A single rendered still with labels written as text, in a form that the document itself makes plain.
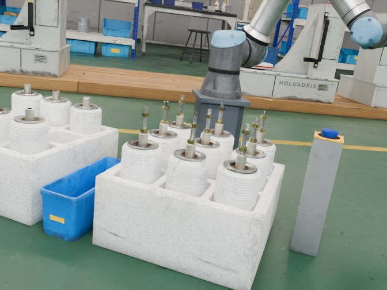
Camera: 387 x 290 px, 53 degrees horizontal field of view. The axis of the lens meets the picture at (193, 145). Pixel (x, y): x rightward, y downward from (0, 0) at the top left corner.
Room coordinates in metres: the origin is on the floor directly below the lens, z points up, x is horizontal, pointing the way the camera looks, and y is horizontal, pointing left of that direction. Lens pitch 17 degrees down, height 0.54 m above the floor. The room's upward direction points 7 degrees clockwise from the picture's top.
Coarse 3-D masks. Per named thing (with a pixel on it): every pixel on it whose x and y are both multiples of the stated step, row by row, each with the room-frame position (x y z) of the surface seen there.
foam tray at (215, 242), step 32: (96, 192) 0.82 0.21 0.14; (128, 192) 0.80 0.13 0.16; (160, 192) 0.79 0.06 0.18; (96, 224) 0.82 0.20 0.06; (128, 224) 0.80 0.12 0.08; (160, 224) 0.78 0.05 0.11; (192, 224) 0.75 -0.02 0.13; (224, 224) 0.73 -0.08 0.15; (256, 224) 0.71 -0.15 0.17; (160, 256) 0.77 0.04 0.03; (192, 256) 0.75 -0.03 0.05; (224, 256) 0.73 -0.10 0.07; (256, 256) 0.72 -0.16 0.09
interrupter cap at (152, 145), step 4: (128, 140) 0.88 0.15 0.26; (132, 140) 0.89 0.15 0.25; (136, 140) 0.90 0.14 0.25; (148, 140) 0.91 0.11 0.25; (152, 140) 0.91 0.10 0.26; (128, 144) 0.86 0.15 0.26; (132, 144) 0.86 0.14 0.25; (136, 144) 0.87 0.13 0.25; (148, 144) 0.89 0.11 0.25; (152, 144) 0.88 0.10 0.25; (156, 144) 0.89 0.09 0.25; (136, 148) 0.84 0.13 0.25; (140, 148) 0.84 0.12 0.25; (144, 148) 0.84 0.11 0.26; (148, 148) 0.84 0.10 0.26; (152, 148) 0.85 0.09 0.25; (156, 148) 0.86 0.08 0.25
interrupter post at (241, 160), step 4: (240, 156) 0.80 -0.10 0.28; (244, 156) 0.80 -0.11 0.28; (236, 160) 0.80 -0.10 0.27; (240, 160) 0.80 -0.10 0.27; (244, 160) 0.80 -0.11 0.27; (236, 164) 0.80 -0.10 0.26; (240, 164) 0.80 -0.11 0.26; (244, 164) 0.80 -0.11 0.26; (240, 168) 0.80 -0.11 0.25; (244, 168) 0.80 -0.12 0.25
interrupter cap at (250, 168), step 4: (228, 160) 0.83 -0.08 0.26; (232, 160) 0.84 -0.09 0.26; (224, 164) 0.80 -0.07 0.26; (228, 164) 0.81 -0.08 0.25; (232, 164) 0.82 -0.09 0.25; (248, 164) 0.83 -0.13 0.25; (252, 164) 0.83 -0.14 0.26; (228, 168) 0.78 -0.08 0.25; (232, 168) 0.79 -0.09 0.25; (236, 168) 0.80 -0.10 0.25; (248, 168) 0.80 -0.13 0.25; (252, 168) 0.80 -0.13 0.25; (256, 168) 0.80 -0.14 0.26; (236, 172) 0.77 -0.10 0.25; (240, 172) 0.77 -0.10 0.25; (244, 172) 0.77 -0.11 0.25; (248, 172) 0.77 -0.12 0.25; (252, 172) 0.78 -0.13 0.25
